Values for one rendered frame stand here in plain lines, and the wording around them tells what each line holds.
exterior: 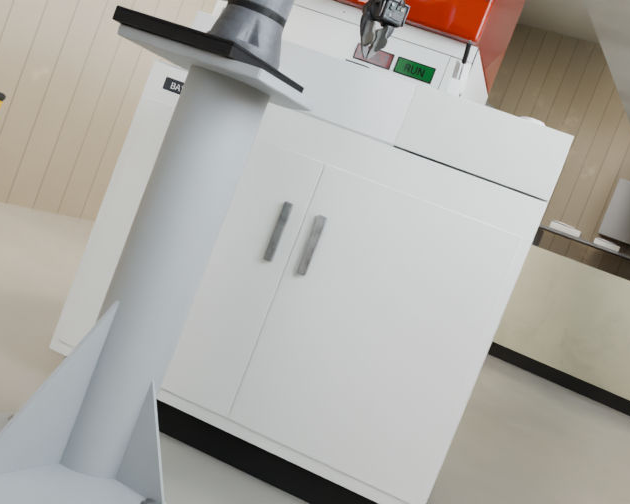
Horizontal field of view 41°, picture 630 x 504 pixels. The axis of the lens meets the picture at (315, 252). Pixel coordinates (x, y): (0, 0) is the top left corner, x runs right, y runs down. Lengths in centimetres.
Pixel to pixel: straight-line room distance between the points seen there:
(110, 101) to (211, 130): 371
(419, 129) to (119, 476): 95
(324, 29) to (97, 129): 281
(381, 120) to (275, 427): 72
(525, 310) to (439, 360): 467
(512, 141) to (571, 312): 465
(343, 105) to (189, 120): 46
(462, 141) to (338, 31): 87
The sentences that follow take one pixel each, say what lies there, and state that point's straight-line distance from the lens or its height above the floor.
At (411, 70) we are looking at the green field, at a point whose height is 110.
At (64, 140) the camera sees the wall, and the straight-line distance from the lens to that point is 508.
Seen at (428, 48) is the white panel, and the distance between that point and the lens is 256.
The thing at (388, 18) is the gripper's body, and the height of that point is 112.
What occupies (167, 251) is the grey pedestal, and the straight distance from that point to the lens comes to 158.
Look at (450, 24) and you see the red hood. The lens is 252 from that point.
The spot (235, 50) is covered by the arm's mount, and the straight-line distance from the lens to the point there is 146.
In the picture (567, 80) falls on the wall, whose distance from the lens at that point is 1067.
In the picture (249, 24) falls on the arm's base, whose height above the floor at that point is 90.
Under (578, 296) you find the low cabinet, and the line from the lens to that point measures 644.
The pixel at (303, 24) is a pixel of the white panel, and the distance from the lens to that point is 265.
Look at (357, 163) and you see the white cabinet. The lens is 188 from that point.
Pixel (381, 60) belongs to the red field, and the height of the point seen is 110.
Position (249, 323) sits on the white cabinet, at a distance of 193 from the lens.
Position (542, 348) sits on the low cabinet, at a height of 20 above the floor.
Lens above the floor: 66
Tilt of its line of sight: 4 degrees down
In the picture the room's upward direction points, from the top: 21 degrees clockwise
